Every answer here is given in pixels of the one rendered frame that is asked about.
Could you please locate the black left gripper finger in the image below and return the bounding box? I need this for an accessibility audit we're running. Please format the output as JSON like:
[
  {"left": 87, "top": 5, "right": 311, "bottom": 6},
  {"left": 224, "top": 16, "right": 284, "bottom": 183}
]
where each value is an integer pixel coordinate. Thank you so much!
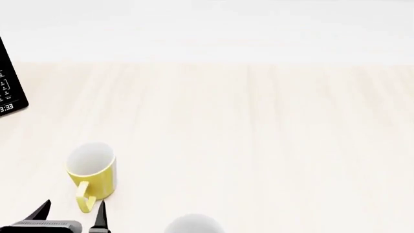
[
  {"left": 25, "top": 199, "right": 52, "bottom": 221},
  {"left": 89, "top": 199, "right": 112, "bottom": 233}
]

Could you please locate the yellow and white mug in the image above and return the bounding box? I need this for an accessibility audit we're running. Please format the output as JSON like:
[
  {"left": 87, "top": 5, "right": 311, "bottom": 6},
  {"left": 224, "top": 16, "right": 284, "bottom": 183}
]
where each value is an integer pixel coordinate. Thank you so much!
[{"left": 65, "top": 142, "right": 117, "bottom": 214}]

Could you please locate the black appliance with digital display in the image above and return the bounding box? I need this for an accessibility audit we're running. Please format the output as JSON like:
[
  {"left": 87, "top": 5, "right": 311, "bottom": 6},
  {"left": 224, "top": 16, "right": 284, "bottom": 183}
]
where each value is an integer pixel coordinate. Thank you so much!
[{"left": 0, "top": 36, "right": 30, "bottom": 118}]

